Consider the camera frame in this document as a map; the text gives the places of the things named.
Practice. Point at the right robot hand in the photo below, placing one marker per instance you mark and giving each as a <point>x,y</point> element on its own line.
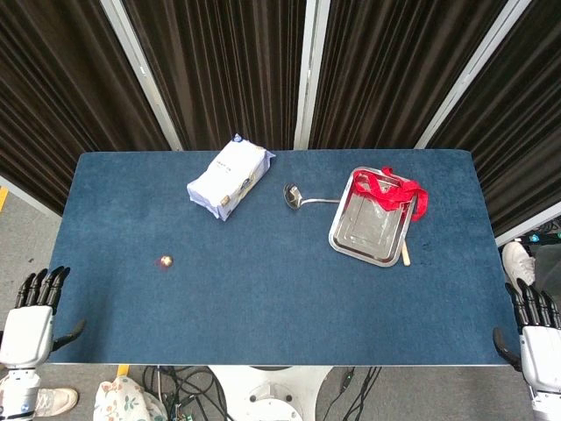
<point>538,348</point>

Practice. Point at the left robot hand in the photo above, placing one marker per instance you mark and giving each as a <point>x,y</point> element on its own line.
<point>27,332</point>

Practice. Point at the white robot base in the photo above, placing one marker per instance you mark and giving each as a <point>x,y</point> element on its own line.
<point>269,394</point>

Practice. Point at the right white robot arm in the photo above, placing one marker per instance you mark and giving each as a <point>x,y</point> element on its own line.
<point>547,405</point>

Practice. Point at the white sneaker with laces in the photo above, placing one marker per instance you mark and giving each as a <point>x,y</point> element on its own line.
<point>54,400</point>

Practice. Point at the floral cloth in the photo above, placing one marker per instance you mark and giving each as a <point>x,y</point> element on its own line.
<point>125,401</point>

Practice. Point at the wooden stick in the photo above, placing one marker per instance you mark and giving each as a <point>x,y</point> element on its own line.
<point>406,255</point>

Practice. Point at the steel rectangular tray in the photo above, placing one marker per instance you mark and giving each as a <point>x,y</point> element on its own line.
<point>370,221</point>

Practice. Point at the red ribbon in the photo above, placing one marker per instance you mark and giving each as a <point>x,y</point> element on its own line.
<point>385,193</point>

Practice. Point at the blue table mat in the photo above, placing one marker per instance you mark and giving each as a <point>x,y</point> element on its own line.
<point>271,285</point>

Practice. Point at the white tissue pack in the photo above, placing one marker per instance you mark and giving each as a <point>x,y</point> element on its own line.
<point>230,176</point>

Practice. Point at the steel ladle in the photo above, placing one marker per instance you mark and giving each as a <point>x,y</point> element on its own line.
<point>293,197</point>

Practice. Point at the dark pleated curtain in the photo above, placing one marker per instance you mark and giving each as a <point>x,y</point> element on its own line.
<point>228,70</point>

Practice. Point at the grey metal frame post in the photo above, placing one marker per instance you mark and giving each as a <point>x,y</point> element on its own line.
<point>310,74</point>
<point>469,72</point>
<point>140,74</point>

